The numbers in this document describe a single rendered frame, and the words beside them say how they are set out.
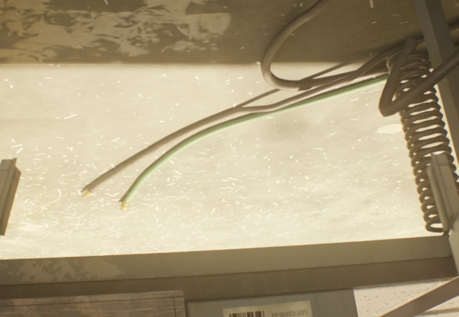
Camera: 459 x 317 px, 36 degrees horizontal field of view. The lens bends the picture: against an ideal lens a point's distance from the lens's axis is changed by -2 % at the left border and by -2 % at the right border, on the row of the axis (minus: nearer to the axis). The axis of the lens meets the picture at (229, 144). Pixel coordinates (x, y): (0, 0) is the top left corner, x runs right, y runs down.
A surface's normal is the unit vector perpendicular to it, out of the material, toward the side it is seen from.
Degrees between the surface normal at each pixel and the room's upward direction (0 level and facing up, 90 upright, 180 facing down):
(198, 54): 0
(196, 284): 90
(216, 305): 90
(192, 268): 90
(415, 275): 90
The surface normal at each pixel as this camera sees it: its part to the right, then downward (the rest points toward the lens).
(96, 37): 0.12, 0.91
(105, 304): 0.24, -0.41
